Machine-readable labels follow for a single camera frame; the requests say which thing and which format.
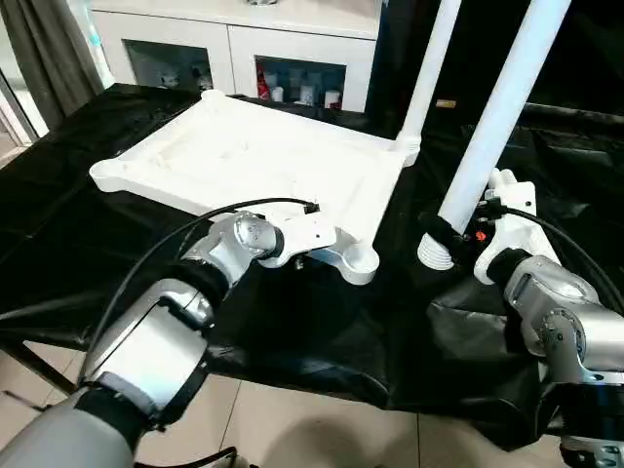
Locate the white plastic table top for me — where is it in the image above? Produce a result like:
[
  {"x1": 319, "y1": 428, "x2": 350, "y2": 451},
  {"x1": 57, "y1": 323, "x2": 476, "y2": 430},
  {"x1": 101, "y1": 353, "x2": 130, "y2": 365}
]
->
[{"x1": 89, "y1": 89, "x2": 420, "y2": 287}]

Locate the white plastic table leg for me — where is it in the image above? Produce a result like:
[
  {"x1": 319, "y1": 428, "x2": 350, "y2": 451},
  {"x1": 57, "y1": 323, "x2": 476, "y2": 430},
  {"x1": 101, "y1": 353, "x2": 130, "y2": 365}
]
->
[
  {"x1": 417, "y1": 0, "x2": 572, "y2": 271},
  {"x1": 394, "y1": 0, "x2": 462, "y2": 153}
]

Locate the black glossy mat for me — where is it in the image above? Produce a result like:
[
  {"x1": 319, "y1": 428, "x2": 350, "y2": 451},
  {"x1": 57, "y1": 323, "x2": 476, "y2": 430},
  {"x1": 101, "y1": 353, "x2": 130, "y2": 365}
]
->
[{"x1": 0, "y1": 82, "x2": 624, "y2": 441}]

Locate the dark metal pole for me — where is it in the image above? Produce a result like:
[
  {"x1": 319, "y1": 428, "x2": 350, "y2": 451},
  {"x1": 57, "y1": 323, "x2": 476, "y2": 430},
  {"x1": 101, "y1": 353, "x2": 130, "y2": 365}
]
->
[{"x1": 521, "y1": 103, "x2": 624, "y2": 124}]

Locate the black backdrop cloth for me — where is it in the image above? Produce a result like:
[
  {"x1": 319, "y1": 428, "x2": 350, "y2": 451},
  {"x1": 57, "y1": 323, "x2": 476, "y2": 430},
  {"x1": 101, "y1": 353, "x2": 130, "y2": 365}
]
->
[{"x1": 372, "y1": 0, "x2": 624, "y2": 140}]

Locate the white glass-door cabinet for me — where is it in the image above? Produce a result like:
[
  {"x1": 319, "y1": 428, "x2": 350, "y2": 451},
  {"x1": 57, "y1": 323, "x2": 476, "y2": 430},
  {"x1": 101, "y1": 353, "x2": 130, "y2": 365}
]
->
[{"x1": 90, "y1": 0, "x2": 379, "y2": 114}]

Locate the grey curtain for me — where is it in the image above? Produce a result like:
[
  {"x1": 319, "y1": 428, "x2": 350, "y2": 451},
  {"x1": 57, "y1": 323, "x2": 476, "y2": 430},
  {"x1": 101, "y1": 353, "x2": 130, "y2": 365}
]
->
[{"x1": 0, "y1": 0, "x2": 106, "y2": 138}]

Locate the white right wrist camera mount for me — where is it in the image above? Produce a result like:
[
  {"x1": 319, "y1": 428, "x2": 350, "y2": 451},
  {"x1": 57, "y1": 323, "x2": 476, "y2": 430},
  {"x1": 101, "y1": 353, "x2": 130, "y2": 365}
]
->
[{"x1": 472, "y1": 168, "x2": 553, "y2": 285}]

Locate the black left wrist camera cable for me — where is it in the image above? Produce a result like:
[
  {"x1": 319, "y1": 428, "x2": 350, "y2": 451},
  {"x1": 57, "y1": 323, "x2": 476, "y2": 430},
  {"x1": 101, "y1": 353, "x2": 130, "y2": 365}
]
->
[{"x1": 82, "y1": 197, "x2": 322, "y2": 387}]

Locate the black frame leg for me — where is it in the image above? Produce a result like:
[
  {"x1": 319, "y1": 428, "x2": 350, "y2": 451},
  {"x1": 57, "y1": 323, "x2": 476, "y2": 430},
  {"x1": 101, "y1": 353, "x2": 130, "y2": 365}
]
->
[{"x1": 0, "y1": 340, "x2": 80, "y2": 397}]

